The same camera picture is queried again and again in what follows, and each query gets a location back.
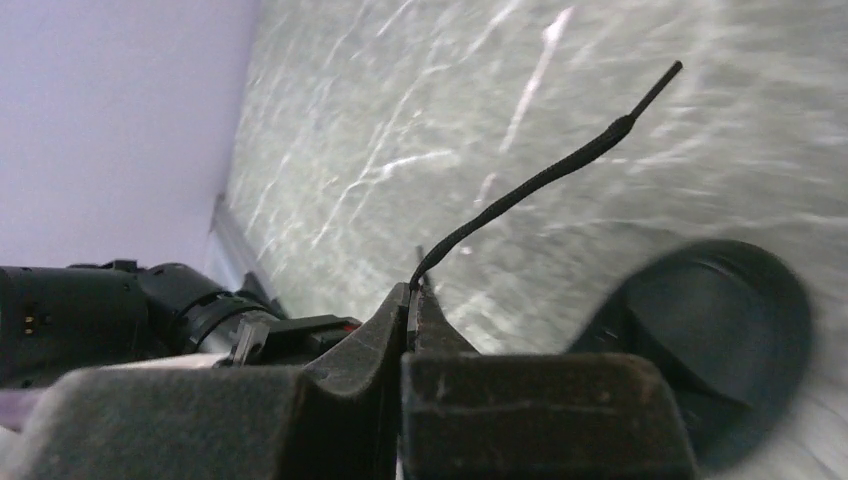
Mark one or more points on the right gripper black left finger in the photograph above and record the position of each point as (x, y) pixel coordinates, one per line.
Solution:
(334, 418)

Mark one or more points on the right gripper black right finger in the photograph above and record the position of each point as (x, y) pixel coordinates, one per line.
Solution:
(466, 415)

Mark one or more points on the aluminium frame rail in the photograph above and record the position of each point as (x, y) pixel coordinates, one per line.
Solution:
(229, 259)

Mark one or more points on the black shoelace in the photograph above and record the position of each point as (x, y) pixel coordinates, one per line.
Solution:
(617, 131)

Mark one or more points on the black shoe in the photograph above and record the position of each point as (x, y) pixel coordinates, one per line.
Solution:
(730, 327)

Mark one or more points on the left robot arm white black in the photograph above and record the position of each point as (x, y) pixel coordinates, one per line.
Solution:
(56, 320)

